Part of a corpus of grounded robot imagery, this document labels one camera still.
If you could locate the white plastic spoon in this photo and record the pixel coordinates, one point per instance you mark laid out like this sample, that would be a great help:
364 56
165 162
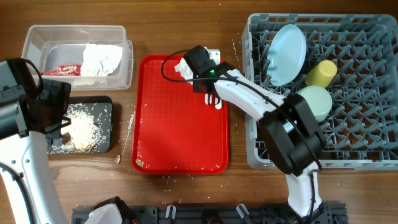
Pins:
218 103

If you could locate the large light blue plate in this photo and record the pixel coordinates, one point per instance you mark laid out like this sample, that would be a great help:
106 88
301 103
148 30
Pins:
286 54

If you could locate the green bowl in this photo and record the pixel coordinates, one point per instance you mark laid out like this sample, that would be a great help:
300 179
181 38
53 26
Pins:
318 99

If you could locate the red serving tray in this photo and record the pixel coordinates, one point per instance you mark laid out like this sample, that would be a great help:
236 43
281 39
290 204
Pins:
175 131

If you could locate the yellow plastic cup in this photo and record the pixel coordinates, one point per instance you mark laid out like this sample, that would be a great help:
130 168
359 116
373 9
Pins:
322 74

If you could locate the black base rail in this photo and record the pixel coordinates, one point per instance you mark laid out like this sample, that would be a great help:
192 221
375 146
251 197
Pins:
329 213

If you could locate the brown food scraps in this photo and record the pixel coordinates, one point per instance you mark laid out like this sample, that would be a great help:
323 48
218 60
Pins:
77 133

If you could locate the grey dishwasher rack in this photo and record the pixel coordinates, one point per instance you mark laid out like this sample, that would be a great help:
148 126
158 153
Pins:
361 128

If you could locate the white tissue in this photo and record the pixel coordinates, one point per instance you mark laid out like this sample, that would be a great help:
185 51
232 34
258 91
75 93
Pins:
184 70

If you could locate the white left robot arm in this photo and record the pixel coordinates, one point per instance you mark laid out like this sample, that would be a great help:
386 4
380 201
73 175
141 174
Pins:
32 115

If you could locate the black food waste tray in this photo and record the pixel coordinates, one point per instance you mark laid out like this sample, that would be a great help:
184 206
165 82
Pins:
90 124

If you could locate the peanut shell on table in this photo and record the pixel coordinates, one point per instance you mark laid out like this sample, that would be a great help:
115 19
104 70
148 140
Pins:
118 159

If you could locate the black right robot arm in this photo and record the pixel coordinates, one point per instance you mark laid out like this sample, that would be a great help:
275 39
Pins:
290 131

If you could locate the red snack wrapper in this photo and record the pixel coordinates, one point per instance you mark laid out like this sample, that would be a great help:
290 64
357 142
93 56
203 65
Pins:
64 70

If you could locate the spilled rice line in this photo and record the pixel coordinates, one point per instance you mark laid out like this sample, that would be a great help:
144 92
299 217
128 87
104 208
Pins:
127 129

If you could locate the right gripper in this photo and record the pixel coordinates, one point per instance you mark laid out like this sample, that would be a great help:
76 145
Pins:
201 86

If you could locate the clear plastic waste bin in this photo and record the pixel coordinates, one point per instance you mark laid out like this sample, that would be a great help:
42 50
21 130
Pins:
49 46

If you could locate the peanut shell on tray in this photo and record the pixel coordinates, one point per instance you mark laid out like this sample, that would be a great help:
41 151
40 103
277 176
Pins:
140 163

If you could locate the white plastic fork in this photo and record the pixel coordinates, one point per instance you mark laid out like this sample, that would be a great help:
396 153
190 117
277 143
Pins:
208 98

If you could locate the white paper napkin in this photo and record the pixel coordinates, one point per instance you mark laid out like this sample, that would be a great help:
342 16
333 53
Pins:
100 60

